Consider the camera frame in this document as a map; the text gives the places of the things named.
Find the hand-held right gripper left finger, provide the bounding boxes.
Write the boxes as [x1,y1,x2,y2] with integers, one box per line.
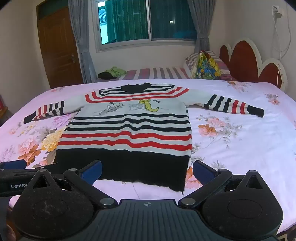
[27,159,117,209]

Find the striped knit sweater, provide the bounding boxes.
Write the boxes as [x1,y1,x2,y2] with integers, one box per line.
[23,82,264,192]

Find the colourful printed bag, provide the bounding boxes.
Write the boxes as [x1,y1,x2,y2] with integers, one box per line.
[195,50,222,80]

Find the sliding glass window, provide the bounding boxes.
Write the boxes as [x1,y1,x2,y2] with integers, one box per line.
[91,0,199,52]

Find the brown wooden door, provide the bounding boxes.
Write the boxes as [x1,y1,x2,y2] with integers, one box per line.
[37,0,84,90]

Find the grey curtain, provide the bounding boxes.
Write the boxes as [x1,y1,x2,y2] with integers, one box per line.
[68,0,96,84]
[187,0,211,54]

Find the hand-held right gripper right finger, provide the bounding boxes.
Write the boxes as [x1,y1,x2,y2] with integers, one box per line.
[178,159,270,209]

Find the striped pillow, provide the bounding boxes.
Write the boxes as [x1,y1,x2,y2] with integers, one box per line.
[184,51,232,80]

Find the bed with striped sheet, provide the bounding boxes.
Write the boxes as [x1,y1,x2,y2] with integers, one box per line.
[91,67,192,81]

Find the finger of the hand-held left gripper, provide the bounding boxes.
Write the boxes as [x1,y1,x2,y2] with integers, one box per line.
[28,163,60,172]
[0,159,28,170]

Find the green cloth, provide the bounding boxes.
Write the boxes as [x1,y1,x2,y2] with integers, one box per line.
[105,66,127,77]

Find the red and white headboard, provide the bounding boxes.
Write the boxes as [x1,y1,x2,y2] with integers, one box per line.
[218,38,288,90]

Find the white cable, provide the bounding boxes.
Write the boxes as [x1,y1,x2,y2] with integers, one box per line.
[270,14,292,87]

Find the dark cloth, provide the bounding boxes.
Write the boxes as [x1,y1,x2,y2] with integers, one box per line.
[97,72,117,80]

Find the bed with pink floral sheet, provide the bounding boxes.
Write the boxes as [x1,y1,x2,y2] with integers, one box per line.
[0,77,296,241]

